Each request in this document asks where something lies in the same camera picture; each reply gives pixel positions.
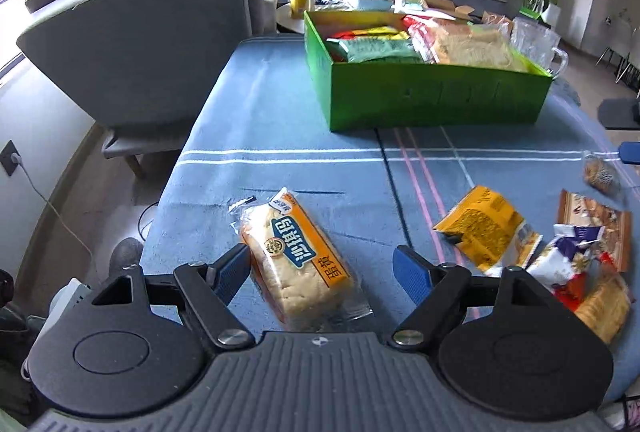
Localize red yellow snack packet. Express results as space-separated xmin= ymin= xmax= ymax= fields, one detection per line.
xmin=327 ymin=25 xmax=412 ymax=61

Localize wall socket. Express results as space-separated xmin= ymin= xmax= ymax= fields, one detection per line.
xmin=0 ymin=140 xmax=24 ymax=179

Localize dining chairs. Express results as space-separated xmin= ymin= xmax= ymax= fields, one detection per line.
xmin=594 ymin=10 xmax=640 ymax=93

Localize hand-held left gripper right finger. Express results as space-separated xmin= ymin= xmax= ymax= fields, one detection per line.
xmin=392 ymin=244 xmax=557 ymax=354

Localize round cookie packet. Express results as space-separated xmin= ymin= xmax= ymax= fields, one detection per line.
xmin=582 ymin=151 xmax=624 ymax=199

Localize white power strip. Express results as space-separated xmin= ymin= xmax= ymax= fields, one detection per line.
xmin=46 ymin=277 xmax=92 ymax=329

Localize white cable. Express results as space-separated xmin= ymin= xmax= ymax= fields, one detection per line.
xmin=11 ymin=153 xmax=94 ymax=273

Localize clear bread packet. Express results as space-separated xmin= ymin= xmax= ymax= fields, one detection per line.
xmin=481 ymin=11 xmax=517 ymax=38

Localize blue striped tablecloth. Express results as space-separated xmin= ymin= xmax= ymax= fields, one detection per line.
xmin=139 ymin=34 xmax=640 ymax=415

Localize black floor cable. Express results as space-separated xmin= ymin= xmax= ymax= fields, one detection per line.
xmin=135 ymin=201 xmax=159 ymax=243

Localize orange label bread packet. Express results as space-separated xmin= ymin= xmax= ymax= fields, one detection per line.
xmin=228 ymin=186 xmax=374 ymax=334

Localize grey slipper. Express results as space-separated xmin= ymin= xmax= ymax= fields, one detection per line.
xmin=108 ymin=236 xmax=144 ymax=273

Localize grey armchair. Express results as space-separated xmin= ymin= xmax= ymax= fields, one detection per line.
xmin=16 ymin=0 xmax=267 ymax=179

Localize red label bread packet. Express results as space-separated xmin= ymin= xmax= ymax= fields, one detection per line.
xmin=402 ymin=14 xmax=532 ymax=74

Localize clear glass pitcher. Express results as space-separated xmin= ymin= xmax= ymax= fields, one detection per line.
xmin=509 ymin=16 xmax=572 ymax=78

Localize brown snack packet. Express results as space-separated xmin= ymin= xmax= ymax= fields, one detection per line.
xmin=557 ymin=189 xmax=633 ymax=273

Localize white tray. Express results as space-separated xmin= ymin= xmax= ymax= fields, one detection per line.
xmin=346 ymin=0 xmax=397 ymax=13

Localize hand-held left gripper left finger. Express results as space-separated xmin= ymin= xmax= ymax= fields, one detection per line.
xmin=92 ymin=242 xmax=256 ymax=354

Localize open cardboard box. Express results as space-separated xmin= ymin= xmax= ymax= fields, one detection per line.
xmin=421 ymin=0 xmax=477 ymax=21

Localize white round coffee table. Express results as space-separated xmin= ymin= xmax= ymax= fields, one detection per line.
xmin=274 ymin=0 xmax=307 ymax=34

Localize green snack packet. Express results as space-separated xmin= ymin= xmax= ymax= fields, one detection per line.
xmin=325 ymin=36 xmax=424 ymax=65

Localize clear cracker packet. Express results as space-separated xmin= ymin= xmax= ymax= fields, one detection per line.
xmin=572 ymin=271 xmax=633 ymax=346

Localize green cardboard box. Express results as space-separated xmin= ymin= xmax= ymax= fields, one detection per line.
xmin=303 ymin=10 xmax=554 ymax=133

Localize white purple snack packet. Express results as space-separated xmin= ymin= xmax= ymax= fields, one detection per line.
xmin=524 ymin=222 xmax=609 ymax=311

